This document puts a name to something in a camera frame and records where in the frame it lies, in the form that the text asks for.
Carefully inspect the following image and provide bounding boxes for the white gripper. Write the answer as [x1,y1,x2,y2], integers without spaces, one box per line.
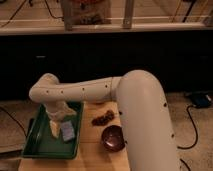
[44,101,77,137]

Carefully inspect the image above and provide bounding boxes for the blue sponge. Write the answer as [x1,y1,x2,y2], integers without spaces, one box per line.
[61,121,75,141]

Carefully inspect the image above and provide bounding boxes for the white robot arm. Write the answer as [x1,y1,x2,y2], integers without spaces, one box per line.
[29,70,181,171]

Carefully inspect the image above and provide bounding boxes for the green plastic tray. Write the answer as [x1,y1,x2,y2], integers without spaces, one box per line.
[22,102,84,160]

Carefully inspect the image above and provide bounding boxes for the brown grape bunch toy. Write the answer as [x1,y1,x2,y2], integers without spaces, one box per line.
[92,110,115,126]

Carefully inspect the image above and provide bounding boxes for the dark brown bowl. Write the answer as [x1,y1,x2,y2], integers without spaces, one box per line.
[101,125,125,152]

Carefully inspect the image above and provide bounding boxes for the black power box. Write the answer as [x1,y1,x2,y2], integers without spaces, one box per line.
[190,93,212,108]

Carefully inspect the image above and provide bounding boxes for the black cable left floor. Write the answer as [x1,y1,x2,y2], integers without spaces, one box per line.
[0,106,28,138]

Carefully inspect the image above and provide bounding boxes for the wooden frame post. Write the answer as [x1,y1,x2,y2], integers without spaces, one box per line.
[122,0,135,29]

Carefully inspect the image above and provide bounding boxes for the black cable on floor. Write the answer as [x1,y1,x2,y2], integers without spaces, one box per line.
[176,104,200,150]

